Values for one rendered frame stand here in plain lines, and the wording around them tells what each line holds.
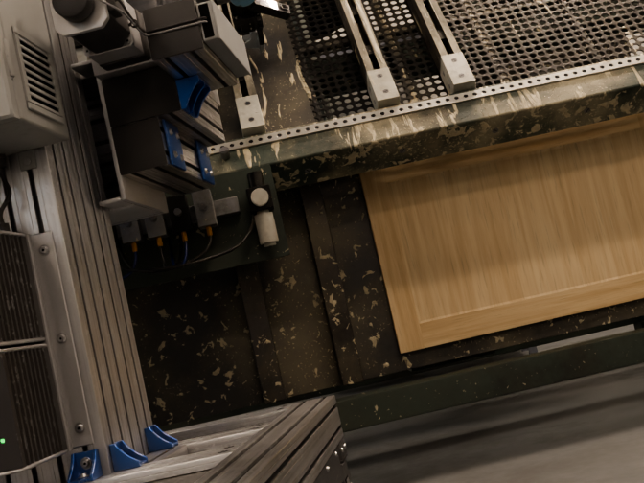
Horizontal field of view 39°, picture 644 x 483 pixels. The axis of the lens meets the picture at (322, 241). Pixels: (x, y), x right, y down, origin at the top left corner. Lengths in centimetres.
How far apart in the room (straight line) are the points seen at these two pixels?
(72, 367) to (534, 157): 162
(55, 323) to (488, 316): 145
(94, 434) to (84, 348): 14
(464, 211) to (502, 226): 12
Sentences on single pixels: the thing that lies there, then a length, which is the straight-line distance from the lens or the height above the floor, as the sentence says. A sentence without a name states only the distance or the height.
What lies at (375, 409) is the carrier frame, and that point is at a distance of 239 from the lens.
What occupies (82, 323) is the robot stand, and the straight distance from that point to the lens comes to 153.
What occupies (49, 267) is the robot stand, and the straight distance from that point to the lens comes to 154.
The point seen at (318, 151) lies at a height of 81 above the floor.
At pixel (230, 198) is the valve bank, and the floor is 74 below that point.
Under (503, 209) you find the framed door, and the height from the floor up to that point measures 58.
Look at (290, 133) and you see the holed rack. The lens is 244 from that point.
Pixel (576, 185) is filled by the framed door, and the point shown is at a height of 61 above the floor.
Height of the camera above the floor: 39
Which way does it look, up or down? 5 degrees up
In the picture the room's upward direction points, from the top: 13 degrees counter-clockwise
